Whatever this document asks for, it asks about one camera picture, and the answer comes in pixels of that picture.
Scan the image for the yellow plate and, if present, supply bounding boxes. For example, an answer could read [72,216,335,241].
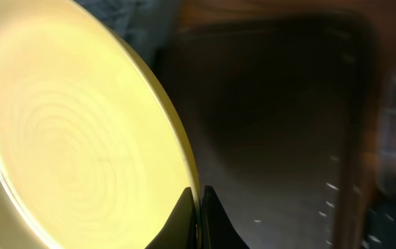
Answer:
[0,0,200,248]

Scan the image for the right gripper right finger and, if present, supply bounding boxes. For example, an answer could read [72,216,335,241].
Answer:
[201,185,249,249]

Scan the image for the dark brown serving tray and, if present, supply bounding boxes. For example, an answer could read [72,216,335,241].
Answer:
[156,12,377,248]

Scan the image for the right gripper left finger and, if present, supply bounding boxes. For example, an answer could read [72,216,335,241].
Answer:
[146,187,197,249]

